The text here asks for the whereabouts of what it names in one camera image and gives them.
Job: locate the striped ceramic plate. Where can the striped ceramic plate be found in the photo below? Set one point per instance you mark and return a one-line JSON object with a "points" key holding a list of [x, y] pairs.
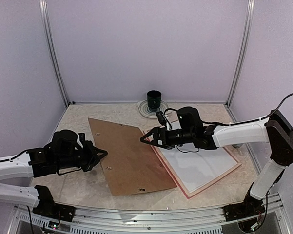
{"points": [[146, 112]]}

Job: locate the aluminium front rail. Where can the aluminium front rail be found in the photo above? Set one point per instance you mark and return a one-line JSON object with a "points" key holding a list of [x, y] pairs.
{"points": [[209, 220]]}

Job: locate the right aluminium corner post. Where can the right aluminium corner post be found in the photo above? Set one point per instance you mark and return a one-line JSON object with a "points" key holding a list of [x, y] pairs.
{"points": [[242, 52]]}

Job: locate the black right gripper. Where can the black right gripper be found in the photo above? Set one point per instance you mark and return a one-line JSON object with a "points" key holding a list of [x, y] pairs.
{"points": [[156, 131]]}

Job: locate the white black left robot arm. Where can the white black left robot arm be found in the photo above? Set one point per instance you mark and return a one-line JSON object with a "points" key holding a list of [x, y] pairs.
{"points": [[67, 150]]}

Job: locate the landscape photo print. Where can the landscape photo print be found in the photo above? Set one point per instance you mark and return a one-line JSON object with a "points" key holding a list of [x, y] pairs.
{"points": [[202, 165]]}

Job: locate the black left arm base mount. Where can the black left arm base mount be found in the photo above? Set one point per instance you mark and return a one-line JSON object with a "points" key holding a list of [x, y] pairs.
{"points": [[56, 211]]}

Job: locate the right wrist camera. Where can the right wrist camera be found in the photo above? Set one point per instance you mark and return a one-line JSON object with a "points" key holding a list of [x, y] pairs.
{"points": [[163, 120]]}

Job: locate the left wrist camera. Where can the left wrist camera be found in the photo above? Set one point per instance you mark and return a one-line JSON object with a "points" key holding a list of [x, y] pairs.
{"points": [[81, 139]]}

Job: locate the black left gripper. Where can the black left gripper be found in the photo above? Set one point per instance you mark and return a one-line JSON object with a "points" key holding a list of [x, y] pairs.
{"points": [[91, 151]]}

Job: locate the light blue paper cup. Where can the light blue paper cup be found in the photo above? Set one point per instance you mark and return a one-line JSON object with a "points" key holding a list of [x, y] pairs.
{"points": [[237, 145]]}

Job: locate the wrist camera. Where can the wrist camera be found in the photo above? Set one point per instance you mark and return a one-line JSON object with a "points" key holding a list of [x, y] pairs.
{"points": [[81, 139], [163, 120]]}

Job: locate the aluminium corner post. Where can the aluminium corner post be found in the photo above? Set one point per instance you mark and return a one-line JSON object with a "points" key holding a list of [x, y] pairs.
{"points": [[52, 52], [242, 52]]}

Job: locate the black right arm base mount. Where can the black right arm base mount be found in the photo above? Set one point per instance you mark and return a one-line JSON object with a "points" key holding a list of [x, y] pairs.
{"points": [[242, 210]]}

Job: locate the dark green cup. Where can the dark green cup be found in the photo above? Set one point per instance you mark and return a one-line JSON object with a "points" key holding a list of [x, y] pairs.
{"points": [[154, 99]]}

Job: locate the brown backing board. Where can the brown backing board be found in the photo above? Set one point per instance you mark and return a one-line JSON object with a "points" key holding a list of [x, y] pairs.
{"points": [[131, 167]]}

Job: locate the left aluminium corner post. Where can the left aluminium corner post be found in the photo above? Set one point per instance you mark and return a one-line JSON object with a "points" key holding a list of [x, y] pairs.
{"points": [[52, 52]]}

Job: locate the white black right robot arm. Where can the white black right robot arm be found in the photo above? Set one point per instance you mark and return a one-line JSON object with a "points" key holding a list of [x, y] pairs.
{"points": [[272, 128]]}

